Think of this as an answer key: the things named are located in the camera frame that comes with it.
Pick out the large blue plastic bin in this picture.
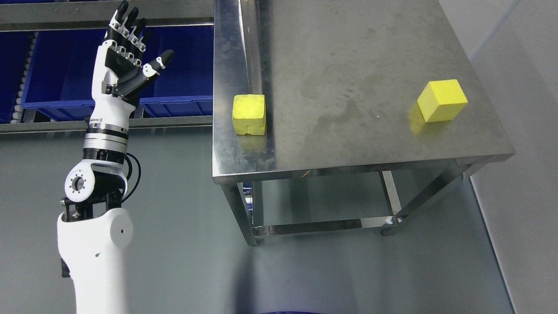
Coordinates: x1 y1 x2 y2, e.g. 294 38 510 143
22 25 214 121

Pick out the metal roller shelf rack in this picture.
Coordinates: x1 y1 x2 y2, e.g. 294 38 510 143
0 0 215 134

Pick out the yellow foam block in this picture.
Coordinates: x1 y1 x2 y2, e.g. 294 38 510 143
232 95 266 136

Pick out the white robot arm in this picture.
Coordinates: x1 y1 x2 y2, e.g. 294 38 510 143
57 119 134 314

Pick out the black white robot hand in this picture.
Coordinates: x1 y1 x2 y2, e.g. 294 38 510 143
89 0 175 129

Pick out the stainless steel table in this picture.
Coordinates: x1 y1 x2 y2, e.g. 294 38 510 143
212 0 515 245

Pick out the yellow foam cube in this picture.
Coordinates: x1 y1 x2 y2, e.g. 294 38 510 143
417 79 468 123

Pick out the dark blue bin at left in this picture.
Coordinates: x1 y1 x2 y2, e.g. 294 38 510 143
0 31 33 124

